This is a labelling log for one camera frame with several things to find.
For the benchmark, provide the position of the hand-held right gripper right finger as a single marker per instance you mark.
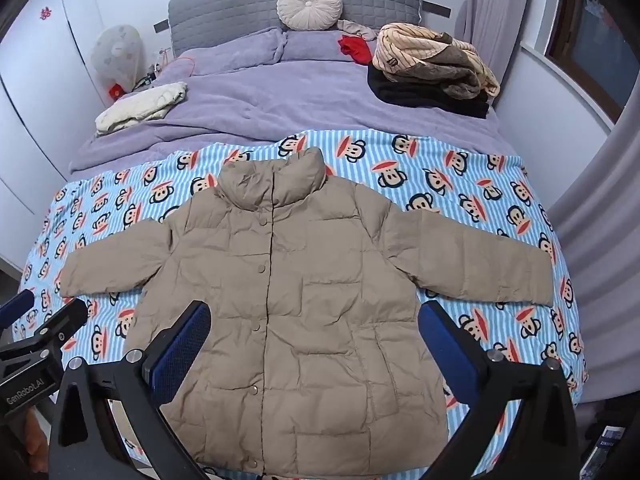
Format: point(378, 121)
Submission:
point(445, 355)

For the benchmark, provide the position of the striped monkey print blanket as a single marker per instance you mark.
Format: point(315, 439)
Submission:
point(450, 185)

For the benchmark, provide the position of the round cream pleated cushion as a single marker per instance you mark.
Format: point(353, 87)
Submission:
point(309, 4)

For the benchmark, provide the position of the printed box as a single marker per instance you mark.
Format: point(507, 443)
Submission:
point(605, 447)

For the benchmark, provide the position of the lilac curtain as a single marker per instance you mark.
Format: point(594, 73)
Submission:
point(500, 5)

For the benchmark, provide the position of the white windowsill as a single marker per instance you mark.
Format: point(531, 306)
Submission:
point(565, 80)

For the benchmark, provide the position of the beige puffer jacket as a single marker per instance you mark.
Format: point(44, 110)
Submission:
point(310, 310)

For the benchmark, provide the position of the covered standing fan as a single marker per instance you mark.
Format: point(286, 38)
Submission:
point(116, 55)

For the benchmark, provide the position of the white wardrobe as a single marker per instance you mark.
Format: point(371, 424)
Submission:
point(40, 110)

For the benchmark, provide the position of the red paper decoration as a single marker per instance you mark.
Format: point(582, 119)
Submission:
point(45, 13)

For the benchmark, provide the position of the small beige cloth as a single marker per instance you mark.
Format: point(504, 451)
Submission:
point(357, 29)

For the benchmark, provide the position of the folded cream jacket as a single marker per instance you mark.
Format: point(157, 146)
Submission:
point(140, 107)

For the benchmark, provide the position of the red cloth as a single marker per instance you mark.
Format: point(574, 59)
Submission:
point(354, 49)

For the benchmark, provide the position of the black garment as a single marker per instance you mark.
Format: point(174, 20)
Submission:
point(420, 95)

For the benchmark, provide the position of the brown garment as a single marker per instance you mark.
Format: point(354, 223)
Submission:
point(460, 70)

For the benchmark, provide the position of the grey quilted headboard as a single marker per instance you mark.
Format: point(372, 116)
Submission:
point(225, 10)

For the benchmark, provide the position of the dark framed window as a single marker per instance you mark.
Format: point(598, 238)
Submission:
point(595, 35)

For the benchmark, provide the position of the bedside clutter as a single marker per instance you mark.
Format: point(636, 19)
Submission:
point(150, 77)

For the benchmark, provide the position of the purple fleece duvet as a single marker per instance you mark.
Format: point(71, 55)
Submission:
point(275, 100)

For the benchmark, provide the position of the cream striped garment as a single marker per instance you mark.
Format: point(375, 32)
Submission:
point(400, 52)

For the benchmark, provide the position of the person's left hand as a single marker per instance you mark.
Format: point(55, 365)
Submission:
point(36, 435)

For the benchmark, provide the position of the red packet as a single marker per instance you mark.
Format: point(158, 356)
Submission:
point(115, 91)

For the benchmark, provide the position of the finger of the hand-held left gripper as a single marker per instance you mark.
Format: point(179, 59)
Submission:
point(62, 322)
point(17, 305)

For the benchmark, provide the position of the dark headboard side bracket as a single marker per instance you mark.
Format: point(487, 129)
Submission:
point(437, 8)
point(162, 25)

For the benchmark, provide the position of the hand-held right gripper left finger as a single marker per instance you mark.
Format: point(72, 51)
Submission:
point(185, 345)

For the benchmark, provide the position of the purple pillow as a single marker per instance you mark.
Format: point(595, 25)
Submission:
point(230, 50)
point(320, 46)

